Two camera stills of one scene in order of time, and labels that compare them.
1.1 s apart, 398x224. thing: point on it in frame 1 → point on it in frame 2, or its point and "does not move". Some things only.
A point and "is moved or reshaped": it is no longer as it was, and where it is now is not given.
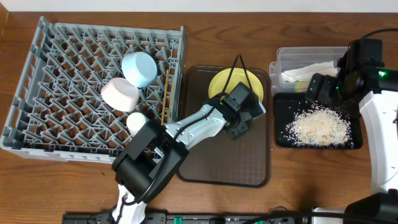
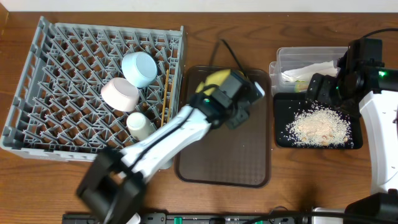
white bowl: (120, 94) does not move
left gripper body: (236, 131) → (237, 118)
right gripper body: (328, 91) does not move
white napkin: (305, 73) does not move
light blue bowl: (139, 67) does not move
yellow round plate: (218, 82) is moved or reshaped
